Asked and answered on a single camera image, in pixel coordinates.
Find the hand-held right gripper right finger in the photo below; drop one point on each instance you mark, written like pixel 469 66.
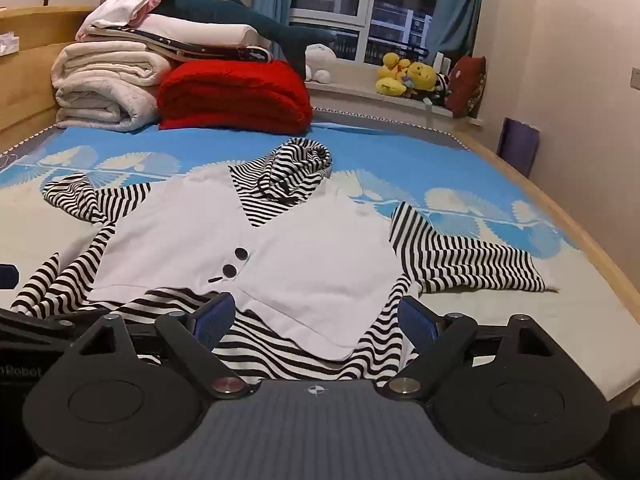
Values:
pixel 417 319

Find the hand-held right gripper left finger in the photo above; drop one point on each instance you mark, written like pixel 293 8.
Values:
pixel 216 316

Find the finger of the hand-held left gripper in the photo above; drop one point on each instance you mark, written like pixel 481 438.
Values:
pixel 7 276

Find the striped hooded top white vest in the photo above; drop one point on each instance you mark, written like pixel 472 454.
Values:
pixel 300 260

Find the blue printed bed sheet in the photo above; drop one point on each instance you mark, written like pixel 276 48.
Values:
pixel 400 160

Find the white rolled blanket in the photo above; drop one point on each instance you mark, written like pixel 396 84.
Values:
pixel 105 85

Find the red folded blanket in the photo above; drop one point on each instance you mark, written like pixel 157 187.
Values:
pixel 235 95

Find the white window sill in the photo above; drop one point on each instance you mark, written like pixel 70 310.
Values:
pixel 360 94

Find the tissue box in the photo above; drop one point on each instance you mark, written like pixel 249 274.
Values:
pixel 7 44

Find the black white striped plush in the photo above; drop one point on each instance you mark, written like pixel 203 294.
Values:
pixel 441 87

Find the red cushion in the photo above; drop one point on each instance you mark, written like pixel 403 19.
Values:
pixel 467 85

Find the yellow bear plush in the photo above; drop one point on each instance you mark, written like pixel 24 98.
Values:
pixel 422 76

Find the yellow duck plush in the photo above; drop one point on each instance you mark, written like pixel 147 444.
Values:
pixel 392 72

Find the white plush toy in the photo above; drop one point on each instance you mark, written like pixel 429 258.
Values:
pixel 317 60

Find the pink white folded cloth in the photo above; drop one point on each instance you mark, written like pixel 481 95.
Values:
pixel 125 5

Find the teal shark plush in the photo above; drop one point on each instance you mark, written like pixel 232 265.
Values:
pixel 225 12

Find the window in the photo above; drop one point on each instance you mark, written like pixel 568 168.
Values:
pixel 360 10

